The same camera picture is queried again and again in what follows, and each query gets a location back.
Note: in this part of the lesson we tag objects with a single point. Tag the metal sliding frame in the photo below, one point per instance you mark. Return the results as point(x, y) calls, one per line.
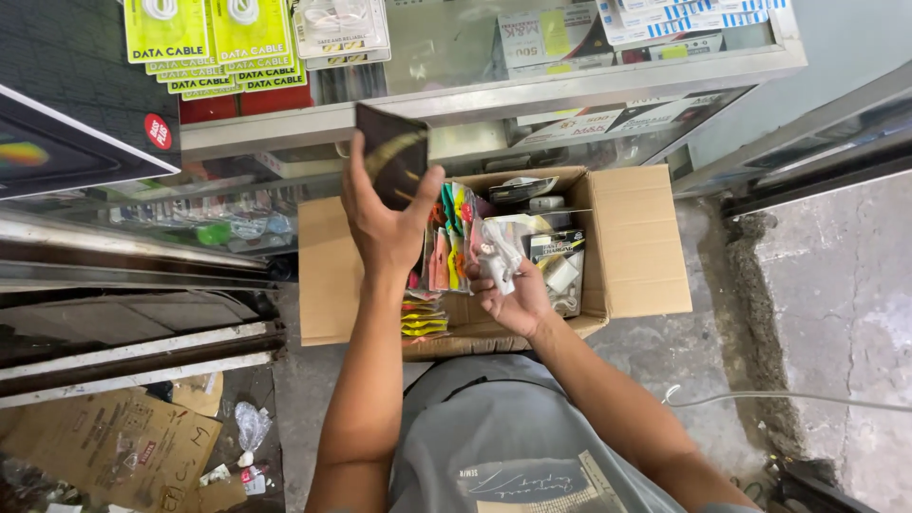
point(128, 342)

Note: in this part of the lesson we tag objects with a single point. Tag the large black box red sticker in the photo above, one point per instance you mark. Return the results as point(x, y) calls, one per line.
point(78, 92)

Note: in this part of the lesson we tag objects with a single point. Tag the black metal object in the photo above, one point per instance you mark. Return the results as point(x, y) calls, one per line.
point(812, 488)

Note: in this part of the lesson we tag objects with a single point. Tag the row of colourful accessory packets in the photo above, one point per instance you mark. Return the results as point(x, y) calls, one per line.
point(450, 235)

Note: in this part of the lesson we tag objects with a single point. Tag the small brown cardboard piece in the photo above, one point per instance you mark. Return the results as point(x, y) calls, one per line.
point(198, 393)

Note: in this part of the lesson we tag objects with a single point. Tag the person's left hand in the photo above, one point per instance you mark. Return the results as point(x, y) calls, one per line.
point(385, 235)

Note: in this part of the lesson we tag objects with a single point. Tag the black charger blister pack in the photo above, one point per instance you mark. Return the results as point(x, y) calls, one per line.
point(563, 267)

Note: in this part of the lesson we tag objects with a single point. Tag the open cardboard box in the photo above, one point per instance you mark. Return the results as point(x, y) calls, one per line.
point(634, 242)

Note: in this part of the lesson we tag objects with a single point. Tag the small red white packet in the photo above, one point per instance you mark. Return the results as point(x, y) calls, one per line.
point(253, 481)

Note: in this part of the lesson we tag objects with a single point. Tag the person's grey shirt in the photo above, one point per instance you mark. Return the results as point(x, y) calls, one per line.
point(513, 434)

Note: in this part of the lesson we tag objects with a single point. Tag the grey clear blister packet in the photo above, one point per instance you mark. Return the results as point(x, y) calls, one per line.
point(520, 189)

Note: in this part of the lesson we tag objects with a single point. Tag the flattened brown cardboard sheet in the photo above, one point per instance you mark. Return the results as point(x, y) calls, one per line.
point(114, 449)

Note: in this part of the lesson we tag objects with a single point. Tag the crumpled clear plastic bag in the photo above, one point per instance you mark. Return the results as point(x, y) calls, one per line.
point(251, 425)

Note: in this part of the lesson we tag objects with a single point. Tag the pile of yellow packets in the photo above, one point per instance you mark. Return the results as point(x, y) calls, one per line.
point(424, 317)

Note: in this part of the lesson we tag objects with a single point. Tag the metal door frame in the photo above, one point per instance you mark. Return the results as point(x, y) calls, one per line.
point(805, 149)

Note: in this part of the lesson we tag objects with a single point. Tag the person's right hand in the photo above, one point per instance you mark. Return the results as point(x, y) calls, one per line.
point(519, 303)

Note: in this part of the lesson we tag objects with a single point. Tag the small white adapter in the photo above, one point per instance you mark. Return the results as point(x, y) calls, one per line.
point(546, 203)

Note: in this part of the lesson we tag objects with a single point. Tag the glass display case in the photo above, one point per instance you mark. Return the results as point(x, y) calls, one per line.
point(456, 92)

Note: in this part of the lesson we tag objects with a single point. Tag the dark brown packet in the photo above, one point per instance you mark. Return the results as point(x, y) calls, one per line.
point(392, 153)

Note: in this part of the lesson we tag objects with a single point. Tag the clear bag with white charger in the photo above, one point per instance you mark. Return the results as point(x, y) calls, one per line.
point(499, 253)

